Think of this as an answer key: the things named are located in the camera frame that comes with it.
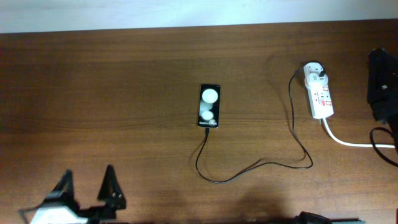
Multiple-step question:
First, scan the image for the white power strip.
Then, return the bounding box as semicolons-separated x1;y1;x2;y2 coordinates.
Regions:
303;62;335;119

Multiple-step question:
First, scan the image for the white charger adapter plug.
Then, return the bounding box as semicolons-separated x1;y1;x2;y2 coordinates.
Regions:
303;62;328;89

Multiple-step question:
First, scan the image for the white power strip cord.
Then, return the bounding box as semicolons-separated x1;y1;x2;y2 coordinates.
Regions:
320;118;396;149

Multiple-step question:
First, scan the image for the black flip smartphone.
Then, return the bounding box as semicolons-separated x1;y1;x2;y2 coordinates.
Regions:
197;84;221;128

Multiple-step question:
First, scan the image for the black charger cable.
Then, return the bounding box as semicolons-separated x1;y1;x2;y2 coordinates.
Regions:
195;60;326;184

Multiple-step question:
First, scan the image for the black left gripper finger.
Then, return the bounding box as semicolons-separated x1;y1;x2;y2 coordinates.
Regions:
45;170;75;202
97;165;126;209

